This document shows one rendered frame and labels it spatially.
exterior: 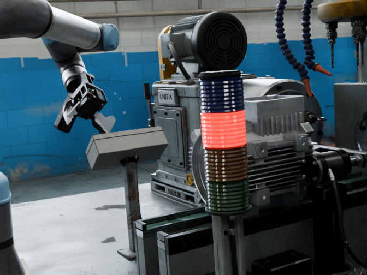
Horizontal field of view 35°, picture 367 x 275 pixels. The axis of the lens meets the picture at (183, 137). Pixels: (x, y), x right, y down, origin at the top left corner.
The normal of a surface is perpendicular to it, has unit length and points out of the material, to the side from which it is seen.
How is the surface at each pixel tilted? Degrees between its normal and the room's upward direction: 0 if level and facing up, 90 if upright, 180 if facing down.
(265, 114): 90
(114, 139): 52
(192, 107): 90
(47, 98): 90
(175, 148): 90
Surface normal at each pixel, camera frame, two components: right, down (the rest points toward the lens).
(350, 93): -0.86, 0.13
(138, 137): 0.35, -0.54
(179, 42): 0.50, 0.09
